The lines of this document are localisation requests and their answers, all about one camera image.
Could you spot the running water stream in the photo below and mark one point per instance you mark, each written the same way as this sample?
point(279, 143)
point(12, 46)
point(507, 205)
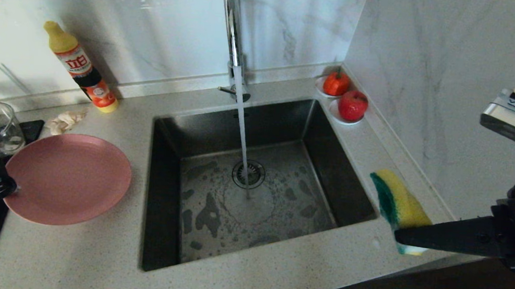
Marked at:
point(242, 130)

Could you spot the orange dish soap bottle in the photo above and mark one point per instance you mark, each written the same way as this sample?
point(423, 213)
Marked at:
point(81, 66)

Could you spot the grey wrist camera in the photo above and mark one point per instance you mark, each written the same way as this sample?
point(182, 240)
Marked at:
point(511, 120)

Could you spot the red tomato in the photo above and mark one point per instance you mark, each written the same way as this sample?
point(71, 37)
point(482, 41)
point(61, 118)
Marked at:
point(335, 84)

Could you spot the stainless steel sink basin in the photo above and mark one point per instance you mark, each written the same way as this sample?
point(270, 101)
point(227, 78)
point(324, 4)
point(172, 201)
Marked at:
point(290, 200)

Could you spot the chrome faucet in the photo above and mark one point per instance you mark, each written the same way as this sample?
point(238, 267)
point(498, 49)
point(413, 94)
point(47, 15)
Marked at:
point(233, 36)

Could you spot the pink plate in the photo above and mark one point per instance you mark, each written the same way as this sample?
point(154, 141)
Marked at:
point(67, 180)

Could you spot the crumpled paper scrap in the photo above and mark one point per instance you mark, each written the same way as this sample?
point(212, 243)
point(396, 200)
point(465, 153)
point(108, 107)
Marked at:
point(64, 123)

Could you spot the round metal drain strainer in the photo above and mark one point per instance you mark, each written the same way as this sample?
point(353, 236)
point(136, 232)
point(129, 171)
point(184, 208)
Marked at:
point(255, 175)

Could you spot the red apple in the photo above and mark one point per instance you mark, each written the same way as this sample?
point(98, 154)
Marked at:
point(352, 106)

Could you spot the yellow green sponge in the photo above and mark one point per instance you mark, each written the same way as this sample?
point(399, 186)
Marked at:
point(401, 202)

